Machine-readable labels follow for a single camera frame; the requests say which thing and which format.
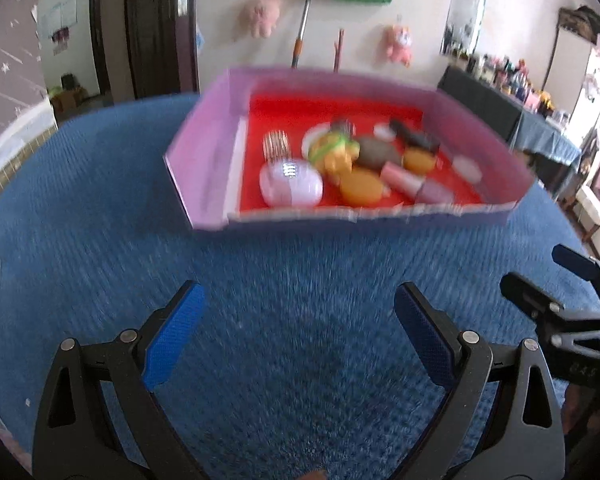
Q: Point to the small orange cup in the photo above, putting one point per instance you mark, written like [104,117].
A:
[419,161]

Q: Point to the row of cosmetic bottles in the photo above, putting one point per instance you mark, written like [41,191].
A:
[510,82]

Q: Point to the table with blue cloth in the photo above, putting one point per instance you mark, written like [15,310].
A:
[490,110]

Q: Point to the hallway wall poster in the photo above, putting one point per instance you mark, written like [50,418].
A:
[57,22]

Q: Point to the cardboard box with green items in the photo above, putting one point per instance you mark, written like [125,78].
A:
[67,102]

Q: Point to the gold studded cylinder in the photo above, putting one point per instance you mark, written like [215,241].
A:
[276,146]

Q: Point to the lilac rounded device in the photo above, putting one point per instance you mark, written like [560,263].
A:
[290,185]

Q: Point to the dark hallway door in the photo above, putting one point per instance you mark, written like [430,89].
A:
[100,45]

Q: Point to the white cabinet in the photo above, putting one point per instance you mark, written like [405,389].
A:
[575,80]

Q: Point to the pink plush toy orange ears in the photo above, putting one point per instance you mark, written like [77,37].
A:
[399,45]

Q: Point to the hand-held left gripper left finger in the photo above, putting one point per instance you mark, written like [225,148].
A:
[172,337]

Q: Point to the pink nail polish bottle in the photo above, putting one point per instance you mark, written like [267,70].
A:
[410,182]

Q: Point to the red-capped glitter bottle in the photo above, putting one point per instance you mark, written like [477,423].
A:
[343,126]

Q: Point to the white stool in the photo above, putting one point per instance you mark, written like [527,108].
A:
[594,210]

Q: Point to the brown compact case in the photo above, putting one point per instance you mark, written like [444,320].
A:
[377,152]

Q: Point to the yellow green toy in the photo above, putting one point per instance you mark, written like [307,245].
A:
[332,157]

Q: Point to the dark bag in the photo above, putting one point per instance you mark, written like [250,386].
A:
[582,25]

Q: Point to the black nail polish bottle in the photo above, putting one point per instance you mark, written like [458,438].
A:
[415,136]

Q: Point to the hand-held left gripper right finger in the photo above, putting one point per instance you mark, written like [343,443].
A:
[425,332]

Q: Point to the large orange dome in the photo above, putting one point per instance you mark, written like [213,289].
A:
[361,189]

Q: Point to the dark wooden door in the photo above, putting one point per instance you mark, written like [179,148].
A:
[155,30]

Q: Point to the purple cardboard box red bottom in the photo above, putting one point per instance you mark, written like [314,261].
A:
[205,160]

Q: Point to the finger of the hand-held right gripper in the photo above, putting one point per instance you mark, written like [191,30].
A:
[527,295]
[577,262]

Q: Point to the pale pink plush toy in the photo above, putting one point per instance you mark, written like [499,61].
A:
[260,15]

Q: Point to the wall mirror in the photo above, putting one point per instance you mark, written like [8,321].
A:
[465,15]

